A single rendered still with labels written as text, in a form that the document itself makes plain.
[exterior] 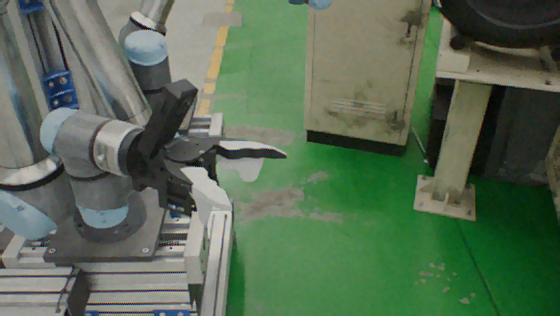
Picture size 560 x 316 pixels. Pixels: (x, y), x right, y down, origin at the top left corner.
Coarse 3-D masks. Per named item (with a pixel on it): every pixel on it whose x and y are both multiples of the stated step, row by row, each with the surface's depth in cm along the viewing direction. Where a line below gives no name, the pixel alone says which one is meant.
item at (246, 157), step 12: (228, 144) 64; (240, 144) 65; (252, 144) 65; (228, 156) 64; (240, 156) 64; (252, 156) 64; (264, 156) 65; (276, 156) 65; (228, 168) 66; (240, 168) 66; (252, 168) 66; (252, 180) 67
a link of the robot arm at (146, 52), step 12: (132, 36) 132; (144, 36) 132; (156, 36) 133; (132, 48) 128; (144, 48) 128; (156, 48) 129; (132, 60) 129; (144, 60) 129; (156, 60) 130; (168, 60) 134; (144, 72) 131; (156, 72) 132; (168, 72) 136; (144, 84) 133; (156, 84) 133
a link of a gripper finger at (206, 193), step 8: (184, 168) 58; (192, 168) 58; (200, 168) 58; (192, 176) 56; (200, 176) 56; (200, 184) 55; (208, 184) 55; (216, 184) 55; (200, 192) 54; (208, 192) 54; (216, 192) 53; (224, 192) 53; (200, 200) 56; (208, 200) 54; (216, 200) 53; (224, 200) 53; (200, 208) 57; (208, 208) 55; (224, 208) 53; (232, 208) 53; (200, 216) 57; (208, 216) 56
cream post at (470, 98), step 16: (464, 80) 184; (464, 96) 187; (480, 96) 185; (464, 112) 191; (480, 112) 189; (448, 128) 197; (464, 128) 194; (448, 144) 200; (464, 144) 198; (448, 160) 205; (464, 160) 202; (448, 176) 209; (464, 176) 206; (432, 192) 217; (448, 192) 213
